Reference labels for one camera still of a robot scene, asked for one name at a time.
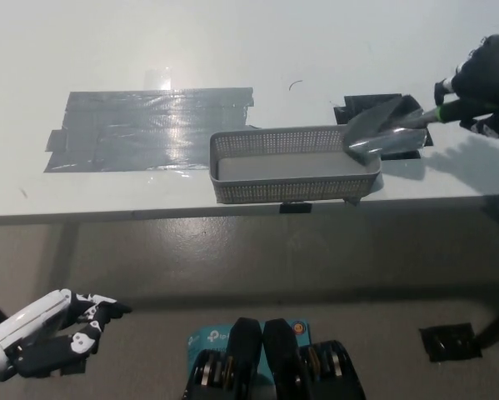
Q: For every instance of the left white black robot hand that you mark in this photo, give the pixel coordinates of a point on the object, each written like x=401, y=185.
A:
x=32, y=321

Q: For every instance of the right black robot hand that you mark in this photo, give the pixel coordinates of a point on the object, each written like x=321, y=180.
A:
x=490, y=75

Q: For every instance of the robot body black teal blocks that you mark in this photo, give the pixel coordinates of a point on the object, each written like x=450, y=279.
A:
x=278, y=358

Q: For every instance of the black tape patch on table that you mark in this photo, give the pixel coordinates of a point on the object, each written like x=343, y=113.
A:
x=357, y=106

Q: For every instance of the small black tape strip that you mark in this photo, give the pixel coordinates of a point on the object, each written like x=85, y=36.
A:
x=295, y=208

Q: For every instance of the grey perforated plastic basket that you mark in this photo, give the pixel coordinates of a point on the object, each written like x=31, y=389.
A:
x=236, y=193

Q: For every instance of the black tape patch on floor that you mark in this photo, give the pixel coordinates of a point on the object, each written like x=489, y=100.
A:
x=445, y=343

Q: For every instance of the large grey duct tape patch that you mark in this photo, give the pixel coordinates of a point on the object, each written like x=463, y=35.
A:
x=128, y=133

